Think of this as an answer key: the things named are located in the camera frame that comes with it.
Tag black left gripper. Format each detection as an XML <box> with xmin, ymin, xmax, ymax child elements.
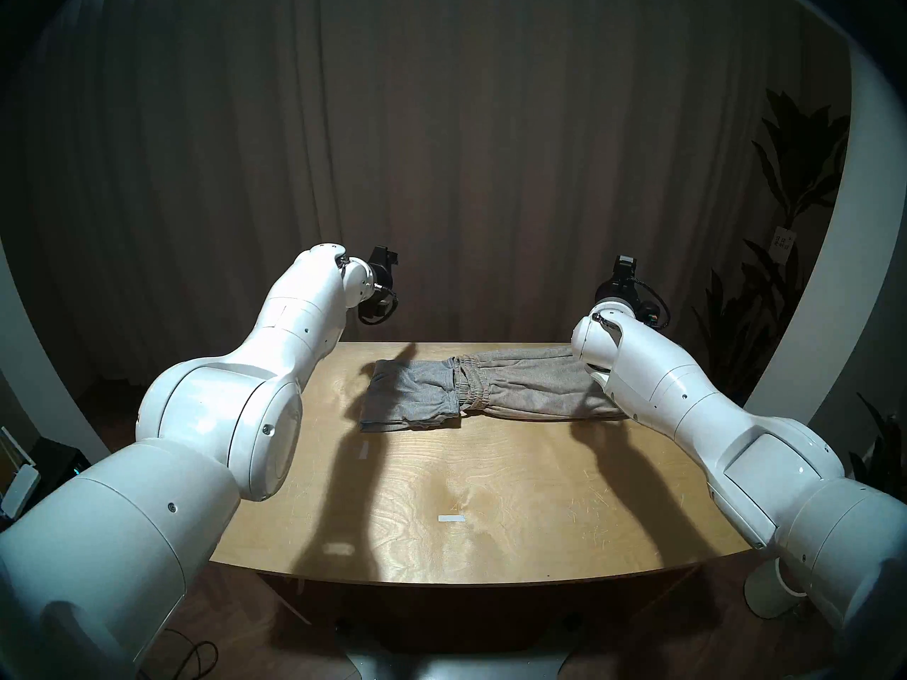
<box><xmin>361</xmin><ymin>245</ymin><xmax>399</xmax><ymax>305</ymax></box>

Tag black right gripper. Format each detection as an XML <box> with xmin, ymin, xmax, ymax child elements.
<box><xmin>594</xmin><ymin>256</ymin><xmax>638</xmax><ymax>311</ymax></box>

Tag light grey shorts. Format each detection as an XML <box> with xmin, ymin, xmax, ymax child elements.
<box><xmin>359</xmin><ymin>358</ymin><xmax>463</xmax><ymax>433</ymax></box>

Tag beige sweat shorts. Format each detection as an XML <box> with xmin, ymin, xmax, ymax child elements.
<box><xmin>453</xmin><ymin>344</ymin><xmax>628</xmax><ymax>421</ymax></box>

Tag brown pleated curtain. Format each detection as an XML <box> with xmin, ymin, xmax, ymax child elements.
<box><xmin>0</xmin><ymin>0</ymin><xmax>851</xmax><ymax>403</ymax></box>

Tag tall dark leafy plant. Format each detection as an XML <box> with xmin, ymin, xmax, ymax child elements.
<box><xmin>691</xmin><ymin>89</ymin><xmax>851</xmax><ymax>407</ymax></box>

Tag light wooden table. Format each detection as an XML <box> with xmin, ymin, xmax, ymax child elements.
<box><xmin>209</xmin><ymin>341</ymin><xmax>753</xmax><ymax>589</ymax></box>

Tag small dark leafy plant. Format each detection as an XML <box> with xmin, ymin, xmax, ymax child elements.
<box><xmin>847</xmin><ymin>392</ymin><xmax>907</xmax><ymax>502</ymax></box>

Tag white cylindrical pot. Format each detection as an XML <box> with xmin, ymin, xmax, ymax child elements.
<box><xmin>743</xmin><ymin>558</ymin><xmax>809</xmax><ymax>620</ymax></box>

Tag black computer tower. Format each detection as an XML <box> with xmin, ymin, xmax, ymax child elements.
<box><xmin>0</xmin><ymin>438</ymin><xmax>93</xmax><ymax>531</ymax></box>

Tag white router box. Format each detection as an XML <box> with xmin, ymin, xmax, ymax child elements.
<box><xmin>0</xmin><ymin>425</ymin><xmax>42</xmax><ymax>521</ymax></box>

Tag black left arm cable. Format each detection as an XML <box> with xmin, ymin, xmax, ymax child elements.
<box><xmin>356</xmin><ymin>282</ymin><xmax>400</xmax><ymax>326</ymax></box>

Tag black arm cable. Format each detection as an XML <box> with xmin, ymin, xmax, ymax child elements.
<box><xmin>633</xmin><ymin>278</ymin><xmax>671</xmax><ymax>330</ymax></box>
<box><xmin>356</xmin><ymin>282</ymin><xmax>400</xmax><ymax>326</ymax></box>

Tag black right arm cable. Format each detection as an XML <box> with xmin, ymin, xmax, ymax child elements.
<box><xmin>633</xmin><ymin>278</ymin><xmax>671</xmax><ymax>330</ymax></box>

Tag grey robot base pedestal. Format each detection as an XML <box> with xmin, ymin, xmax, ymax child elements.
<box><xmin>339</xmin><ymin>618</ymin><xmax>583</xmax><ymax>680</ymax></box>

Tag black floor cable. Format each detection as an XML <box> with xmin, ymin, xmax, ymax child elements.
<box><xmin>142</xmin><ymin>629</ymin><xmax>221</xmax><ymax>680</ymax></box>

